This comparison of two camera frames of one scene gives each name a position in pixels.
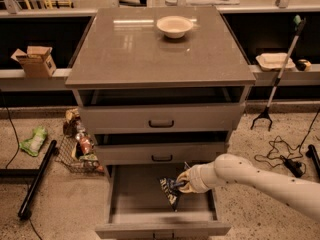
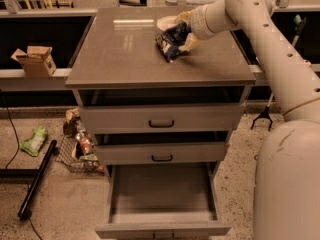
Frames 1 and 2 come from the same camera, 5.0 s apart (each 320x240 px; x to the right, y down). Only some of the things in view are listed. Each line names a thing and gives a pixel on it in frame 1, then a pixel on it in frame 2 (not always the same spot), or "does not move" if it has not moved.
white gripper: (197, 180) to (199, 23)
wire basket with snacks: (78, 149) does not move
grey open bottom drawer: (137, 206) does not move
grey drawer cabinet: (156, 89) does not move
